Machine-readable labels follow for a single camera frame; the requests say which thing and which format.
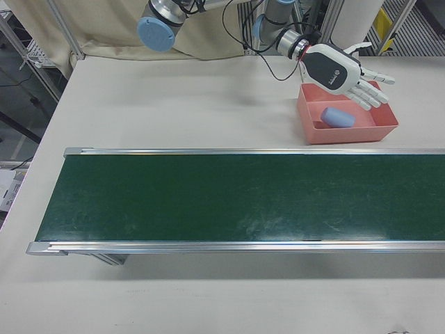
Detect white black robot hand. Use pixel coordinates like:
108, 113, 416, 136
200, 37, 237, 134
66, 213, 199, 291
299, 41, 397, 112

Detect light blue plastic cup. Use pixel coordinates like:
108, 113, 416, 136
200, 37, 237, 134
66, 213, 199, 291
320, 106, 356, 129

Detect pink plastic box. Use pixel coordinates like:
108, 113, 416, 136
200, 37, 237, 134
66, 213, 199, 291
296, 80, 400, 145

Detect white cardboard box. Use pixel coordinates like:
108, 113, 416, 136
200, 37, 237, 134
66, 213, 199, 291
0, 168, 29, 212

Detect green conveyor belt aluminium rails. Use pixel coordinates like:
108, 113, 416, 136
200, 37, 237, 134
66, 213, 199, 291
26, 146, 445, 267

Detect beige curtain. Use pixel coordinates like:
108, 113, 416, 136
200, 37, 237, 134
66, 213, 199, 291
6, 0, 244, 83

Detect white pedestal column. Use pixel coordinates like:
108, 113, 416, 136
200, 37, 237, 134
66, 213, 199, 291
298, 0, 383, 84

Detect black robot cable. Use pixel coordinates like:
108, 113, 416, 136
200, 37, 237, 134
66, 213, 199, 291
222, 0, 314, 81

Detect slatted aluminium frame panel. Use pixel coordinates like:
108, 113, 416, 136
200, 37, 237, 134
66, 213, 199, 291
238, 0, 261, 55

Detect aluminium curtain frame post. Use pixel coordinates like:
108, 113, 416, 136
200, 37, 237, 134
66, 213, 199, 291
47, 0, 88, 62

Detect white wire rack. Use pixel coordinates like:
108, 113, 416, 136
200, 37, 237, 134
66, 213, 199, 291
20, 38, 48, 69

